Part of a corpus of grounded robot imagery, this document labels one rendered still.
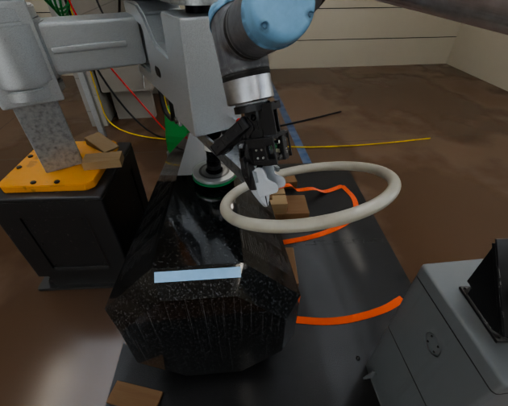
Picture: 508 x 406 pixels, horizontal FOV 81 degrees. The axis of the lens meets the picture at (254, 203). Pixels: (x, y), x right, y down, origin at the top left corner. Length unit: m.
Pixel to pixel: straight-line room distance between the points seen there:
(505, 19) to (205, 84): 0.94
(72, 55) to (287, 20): 1.43
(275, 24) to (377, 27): 6.46
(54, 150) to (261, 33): 1.61
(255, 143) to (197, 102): 0.66
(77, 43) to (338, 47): 5.47
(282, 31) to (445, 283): 0.99
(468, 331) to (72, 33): 1.91
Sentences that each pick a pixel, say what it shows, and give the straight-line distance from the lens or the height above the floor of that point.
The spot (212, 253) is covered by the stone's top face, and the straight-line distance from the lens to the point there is 1.16.
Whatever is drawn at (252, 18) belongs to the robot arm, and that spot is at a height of 1.63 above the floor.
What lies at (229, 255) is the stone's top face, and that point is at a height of 0.82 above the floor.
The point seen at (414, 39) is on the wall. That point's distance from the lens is 7.31.
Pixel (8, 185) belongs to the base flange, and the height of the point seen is 0.78.
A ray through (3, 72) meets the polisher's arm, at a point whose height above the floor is 1.32.
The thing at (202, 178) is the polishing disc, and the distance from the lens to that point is 1.44.
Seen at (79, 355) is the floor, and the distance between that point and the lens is 2.08.
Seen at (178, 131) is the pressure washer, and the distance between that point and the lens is 3.08.
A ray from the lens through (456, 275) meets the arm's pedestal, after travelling 1.26.
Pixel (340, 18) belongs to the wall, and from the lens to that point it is 6.58.
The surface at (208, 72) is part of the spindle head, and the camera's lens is 1.20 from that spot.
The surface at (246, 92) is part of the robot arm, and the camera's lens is 0.55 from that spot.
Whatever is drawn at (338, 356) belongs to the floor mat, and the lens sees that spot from 1.88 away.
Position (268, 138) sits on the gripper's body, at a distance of 0.55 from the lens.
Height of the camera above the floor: 1.69
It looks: 39 degrees down
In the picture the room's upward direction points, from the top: straight up
